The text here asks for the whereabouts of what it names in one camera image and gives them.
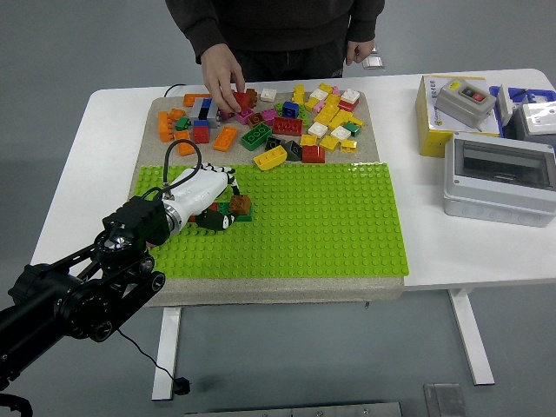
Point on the person's left forearm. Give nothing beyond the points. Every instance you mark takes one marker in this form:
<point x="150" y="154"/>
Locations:
<point x="367" y="21"/>

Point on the grey-brown foam mat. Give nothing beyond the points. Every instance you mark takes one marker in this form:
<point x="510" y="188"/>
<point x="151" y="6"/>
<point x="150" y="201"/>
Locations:
<point x="260" y="289"/>

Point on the orange short toy brick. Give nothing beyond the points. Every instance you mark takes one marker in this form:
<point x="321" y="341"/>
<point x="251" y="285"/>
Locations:
<point x="176" y="114"/>

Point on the white table leg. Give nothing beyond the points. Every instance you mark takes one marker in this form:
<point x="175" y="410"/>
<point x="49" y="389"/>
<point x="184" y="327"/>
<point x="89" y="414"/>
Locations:
<point x="471" y="334"/>
<point x="167" y="352"/>

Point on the blue toy brick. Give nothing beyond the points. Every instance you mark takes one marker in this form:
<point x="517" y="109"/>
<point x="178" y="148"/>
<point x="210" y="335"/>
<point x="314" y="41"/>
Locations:
<point x="290" y="109"/>

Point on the green studded baseplate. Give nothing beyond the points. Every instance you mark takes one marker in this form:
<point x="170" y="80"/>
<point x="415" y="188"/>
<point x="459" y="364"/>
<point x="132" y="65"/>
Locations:
<point x="304" y="226"/>

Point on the large grey enclosure box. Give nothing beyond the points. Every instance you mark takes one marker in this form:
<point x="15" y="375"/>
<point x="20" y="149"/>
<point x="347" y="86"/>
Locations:
<point x="499" y="182"/>

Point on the brown square toy brick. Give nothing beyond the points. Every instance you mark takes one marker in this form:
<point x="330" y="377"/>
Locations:
<point x="240" y="204"/>
<point x="256" y="118"/>

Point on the person's right hand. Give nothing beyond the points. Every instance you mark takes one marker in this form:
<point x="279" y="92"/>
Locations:
<point x="219" y="71"/>

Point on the yellow curved toy brick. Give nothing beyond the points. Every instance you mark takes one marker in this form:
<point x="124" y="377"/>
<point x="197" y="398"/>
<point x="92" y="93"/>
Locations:
<point x="269" y="157"/>

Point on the yellow tall toy brick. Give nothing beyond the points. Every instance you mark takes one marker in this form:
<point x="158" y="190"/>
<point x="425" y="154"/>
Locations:
<point x="298" y="94"/>

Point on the red square toy brick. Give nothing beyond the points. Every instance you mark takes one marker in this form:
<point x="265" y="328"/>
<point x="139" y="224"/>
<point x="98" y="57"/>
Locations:
<point x="241" y="99"/>

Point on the grey blue black brick stack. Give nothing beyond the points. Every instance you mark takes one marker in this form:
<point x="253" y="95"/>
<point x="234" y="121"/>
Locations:
<point x="202" y="110"/>

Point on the dark green long toy brick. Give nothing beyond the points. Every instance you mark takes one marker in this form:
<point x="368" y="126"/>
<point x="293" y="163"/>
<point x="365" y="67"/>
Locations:
<point x="223" y="208"/>
<point x="256" y="136"/>

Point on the white switch panel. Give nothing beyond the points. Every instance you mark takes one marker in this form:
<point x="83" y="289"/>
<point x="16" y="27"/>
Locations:
<point x="504" y="104"/>

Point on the blue plastic bin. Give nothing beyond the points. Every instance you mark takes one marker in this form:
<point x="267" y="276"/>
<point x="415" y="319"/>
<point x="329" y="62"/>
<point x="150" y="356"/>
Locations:
<point x="519" y="92"/>

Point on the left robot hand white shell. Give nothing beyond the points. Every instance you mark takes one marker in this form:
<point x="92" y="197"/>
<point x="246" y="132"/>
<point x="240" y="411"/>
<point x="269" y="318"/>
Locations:
<point x="197" y="191"/>

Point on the small pink toy brick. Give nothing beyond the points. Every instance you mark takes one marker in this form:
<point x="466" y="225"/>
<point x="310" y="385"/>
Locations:
<point x="335" y="90"/>
<point x="320" y="106"/>

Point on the lime green toy brick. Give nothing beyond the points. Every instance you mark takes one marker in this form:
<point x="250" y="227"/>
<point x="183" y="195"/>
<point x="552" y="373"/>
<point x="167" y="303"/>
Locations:
<point x="303" y="115"/>
<point x="279" y="108"/>

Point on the brown tall toy brick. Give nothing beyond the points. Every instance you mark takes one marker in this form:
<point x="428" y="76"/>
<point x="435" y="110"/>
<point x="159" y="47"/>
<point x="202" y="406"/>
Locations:
<point x="252" y="95"/>

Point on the magenta square toy brick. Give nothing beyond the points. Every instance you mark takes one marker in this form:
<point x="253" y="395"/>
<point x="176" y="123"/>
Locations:
<point x="269" y="115"/>
<point x="244" y="116"/>
<point x="226" y="114"/>

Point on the person's right forearm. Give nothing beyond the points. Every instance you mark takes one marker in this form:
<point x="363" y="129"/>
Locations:
<point x="204" y="30"/>

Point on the red long toy brick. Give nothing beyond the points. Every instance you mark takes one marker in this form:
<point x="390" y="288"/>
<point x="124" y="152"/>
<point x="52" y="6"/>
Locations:
<point x="286" y="126"/>
<point x="213" y="207"/>

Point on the black square toy brick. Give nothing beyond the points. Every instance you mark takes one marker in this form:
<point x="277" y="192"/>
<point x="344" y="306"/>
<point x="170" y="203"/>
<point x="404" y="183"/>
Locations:
<point x="273" y="143"/>

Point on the blue and red brick stack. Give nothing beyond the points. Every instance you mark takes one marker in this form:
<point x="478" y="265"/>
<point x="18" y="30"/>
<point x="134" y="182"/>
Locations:
<point x="200" y="131"/>

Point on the small dark green toy brick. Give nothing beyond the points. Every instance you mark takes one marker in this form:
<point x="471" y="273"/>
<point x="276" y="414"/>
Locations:
<point x="352" y="129"/>
<point x="183" y="123"/>

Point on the grey push-button switch box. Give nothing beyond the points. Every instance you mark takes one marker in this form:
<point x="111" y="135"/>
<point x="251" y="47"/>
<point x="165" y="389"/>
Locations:
<point x="465" y="102"/>

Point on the person's left hand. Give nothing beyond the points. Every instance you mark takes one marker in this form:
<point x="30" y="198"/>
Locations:
<point x="358" y="50"/>

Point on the clear yellow toy brick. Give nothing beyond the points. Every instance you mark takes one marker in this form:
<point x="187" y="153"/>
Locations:
<point x="348" y="145"/>

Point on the orange long toy brick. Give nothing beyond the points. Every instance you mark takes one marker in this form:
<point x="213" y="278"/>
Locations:
<point x="193" y="99"/>
<point x="225" y="138"/>
<point x="164" y="127"/>
<point x="182" y="137"/>

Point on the white toy brick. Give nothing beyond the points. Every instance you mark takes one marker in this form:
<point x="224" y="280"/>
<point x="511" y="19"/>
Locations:
<point x="318" y="129"/>
<point x="318" y="94"/>
<point x="350" y="96"/>
<point x="268" y="94"/>
<point x="340" y="132"/>

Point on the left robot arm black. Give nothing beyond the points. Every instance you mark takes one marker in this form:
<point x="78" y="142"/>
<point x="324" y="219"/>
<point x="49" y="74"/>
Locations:
<point x="134" y="221"/>

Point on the yellow cardboard box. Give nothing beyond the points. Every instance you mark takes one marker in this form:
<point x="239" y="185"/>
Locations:
<point x="430" y="139"/>

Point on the grey box white lid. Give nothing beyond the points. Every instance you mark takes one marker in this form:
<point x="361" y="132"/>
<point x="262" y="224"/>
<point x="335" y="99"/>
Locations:
<point x="538" y="121"/>

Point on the dark grey sloped toy brick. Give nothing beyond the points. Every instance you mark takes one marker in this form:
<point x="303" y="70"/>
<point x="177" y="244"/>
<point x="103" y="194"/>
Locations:
<point x="294" y="150"/>

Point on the person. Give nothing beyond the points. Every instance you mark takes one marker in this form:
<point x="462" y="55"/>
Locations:
<point x="269" y="21"/>

